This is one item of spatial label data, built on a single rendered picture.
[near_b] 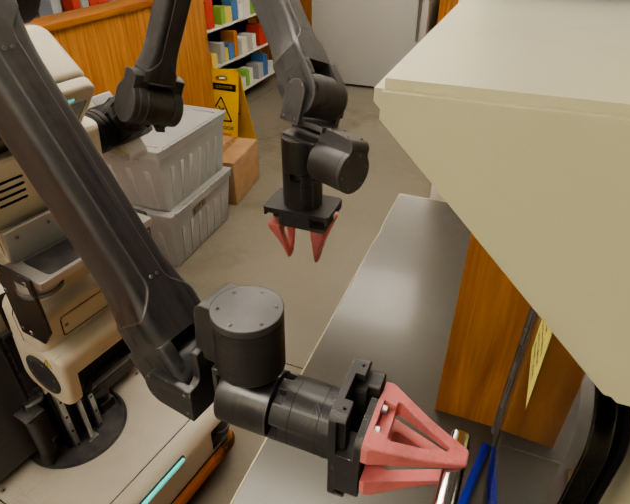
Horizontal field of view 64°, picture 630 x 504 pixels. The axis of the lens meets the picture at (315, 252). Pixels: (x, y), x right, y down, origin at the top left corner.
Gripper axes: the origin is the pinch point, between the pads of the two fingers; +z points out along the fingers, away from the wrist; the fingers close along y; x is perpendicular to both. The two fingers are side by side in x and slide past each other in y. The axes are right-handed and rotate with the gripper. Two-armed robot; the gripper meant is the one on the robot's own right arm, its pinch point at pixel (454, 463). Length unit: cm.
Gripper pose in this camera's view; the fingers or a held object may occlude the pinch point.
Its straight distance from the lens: 43.0
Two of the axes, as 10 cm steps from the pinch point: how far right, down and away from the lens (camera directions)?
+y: 0.0, -8.2, -5.7
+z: 9.3, 2.1, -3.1
